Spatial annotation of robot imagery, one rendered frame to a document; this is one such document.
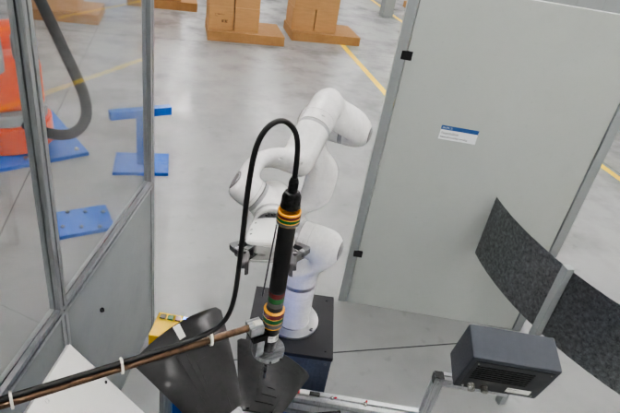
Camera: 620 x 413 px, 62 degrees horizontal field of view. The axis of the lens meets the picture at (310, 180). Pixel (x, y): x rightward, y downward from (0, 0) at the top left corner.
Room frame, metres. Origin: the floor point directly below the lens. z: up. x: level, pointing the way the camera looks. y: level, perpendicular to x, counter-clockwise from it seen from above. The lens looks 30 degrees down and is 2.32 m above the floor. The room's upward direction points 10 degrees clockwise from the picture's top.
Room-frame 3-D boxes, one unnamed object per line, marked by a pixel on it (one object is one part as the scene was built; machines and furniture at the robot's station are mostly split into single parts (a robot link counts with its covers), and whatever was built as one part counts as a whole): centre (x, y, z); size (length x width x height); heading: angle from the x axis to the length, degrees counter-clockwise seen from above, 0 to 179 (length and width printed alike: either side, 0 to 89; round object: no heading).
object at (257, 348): (0.77, 0.04, 1.49); 0.09 x 0.07 x 0.10; 125
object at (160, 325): (1.14, 0.32, 1.02); 0.16 x 0.10 x 0.11; 90
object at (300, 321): (1.38, -0.02, 1.04); 0.19 x 0.19 x 0.18
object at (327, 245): (1.37, -0.05, 1.25); 0.19 x 0.12 x 0.24; 75
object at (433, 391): (1.14, -0.50, 0.96); 0.03 x 0.03 x 0.20; 0
